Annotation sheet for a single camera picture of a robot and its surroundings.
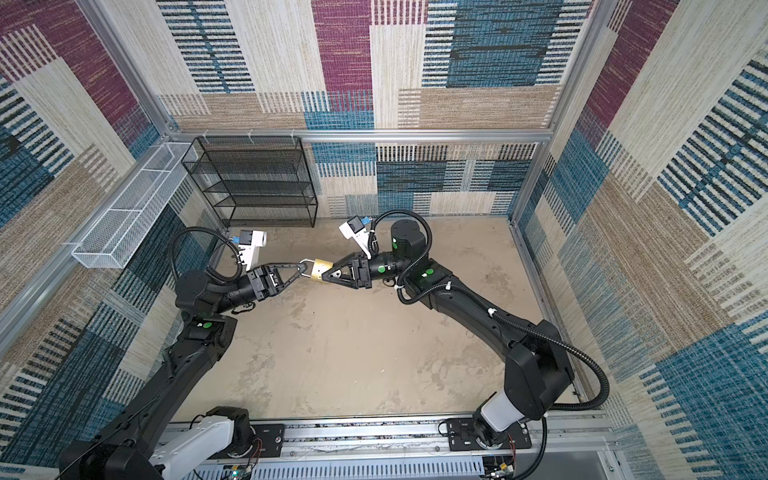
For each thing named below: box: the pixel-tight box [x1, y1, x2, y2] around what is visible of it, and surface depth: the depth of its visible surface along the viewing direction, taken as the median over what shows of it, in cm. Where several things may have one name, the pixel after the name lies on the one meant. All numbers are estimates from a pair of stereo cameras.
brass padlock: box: [299, 259, 334, 280], surface depth 65 cm
